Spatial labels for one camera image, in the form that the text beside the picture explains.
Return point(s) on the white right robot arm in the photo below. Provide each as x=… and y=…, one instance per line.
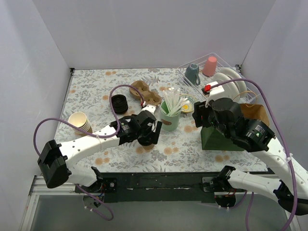
x=292, y=179

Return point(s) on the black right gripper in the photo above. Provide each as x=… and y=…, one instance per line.
x=198, y=114

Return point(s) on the blue yellow patterned bowl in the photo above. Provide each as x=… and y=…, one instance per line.
x=189, y=107

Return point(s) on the pink plastic cup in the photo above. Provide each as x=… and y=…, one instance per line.
x=210, y=66

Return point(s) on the green paper bag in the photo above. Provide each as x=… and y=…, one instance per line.
x=211, y=139

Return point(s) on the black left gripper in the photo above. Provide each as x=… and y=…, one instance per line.
x=152, y=133

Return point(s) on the stack of brown paper cups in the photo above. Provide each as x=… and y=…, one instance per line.
x=80, y=120

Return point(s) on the teal mug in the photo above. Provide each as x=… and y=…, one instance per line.
x=192, y=74

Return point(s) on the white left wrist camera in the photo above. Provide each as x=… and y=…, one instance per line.
x=148, y=107

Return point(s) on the brown cardboard cup carrier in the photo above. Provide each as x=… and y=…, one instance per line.
x=150, y=97

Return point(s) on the stack of black lids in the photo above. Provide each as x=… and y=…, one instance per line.
x=119, y=104

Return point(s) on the white wire dish rack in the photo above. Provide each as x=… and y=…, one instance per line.
x=231, y=89

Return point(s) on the brown paper coffee cup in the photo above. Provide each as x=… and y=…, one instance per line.
x=149, y=147

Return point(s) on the green straw holder cup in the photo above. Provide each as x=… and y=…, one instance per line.
x=169, y=123

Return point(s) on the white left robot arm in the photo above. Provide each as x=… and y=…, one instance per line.
x=57, y=161

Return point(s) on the paper wrapped straw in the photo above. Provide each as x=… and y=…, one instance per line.
x=168, y=96
x=179, y=107

